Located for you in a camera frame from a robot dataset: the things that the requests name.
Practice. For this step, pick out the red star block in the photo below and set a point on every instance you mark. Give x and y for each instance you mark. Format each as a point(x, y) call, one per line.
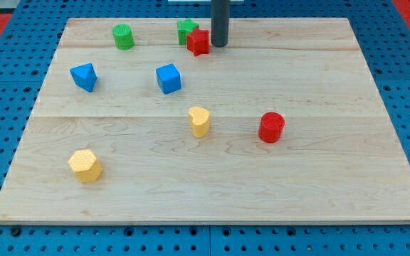
point(198, 42)

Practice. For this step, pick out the green star block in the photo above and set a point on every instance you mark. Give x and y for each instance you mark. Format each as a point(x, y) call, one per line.
point(184, 27)

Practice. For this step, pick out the yellow heart block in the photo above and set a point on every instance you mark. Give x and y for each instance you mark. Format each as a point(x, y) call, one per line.
point(199, 121)

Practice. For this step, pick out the blue cube block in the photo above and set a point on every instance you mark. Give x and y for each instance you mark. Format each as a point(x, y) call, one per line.
point(168, 78)

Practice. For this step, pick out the light wooden board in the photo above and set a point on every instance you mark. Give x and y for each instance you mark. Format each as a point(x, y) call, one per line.
point(338, 160)

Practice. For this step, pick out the red cylinder block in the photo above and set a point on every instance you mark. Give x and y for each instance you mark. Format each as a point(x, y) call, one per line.
point(271, 127)

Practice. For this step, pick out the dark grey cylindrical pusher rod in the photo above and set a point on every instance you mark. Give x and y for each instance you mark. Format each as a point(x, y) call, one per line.
point(219, 22)

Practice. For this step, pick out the green cylinder block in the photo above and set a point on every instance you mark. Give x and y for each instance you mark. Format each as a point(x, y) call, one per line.
point(123, 38)

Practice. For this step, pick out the yellow hexagon block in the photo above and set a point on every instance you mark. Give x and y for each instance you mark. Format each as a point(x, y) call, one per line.
point(85, 165)

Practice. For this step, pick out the blue triangular prism block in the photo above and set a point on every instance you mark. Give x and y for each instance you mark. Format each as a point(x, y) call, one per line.
point(84, 76)

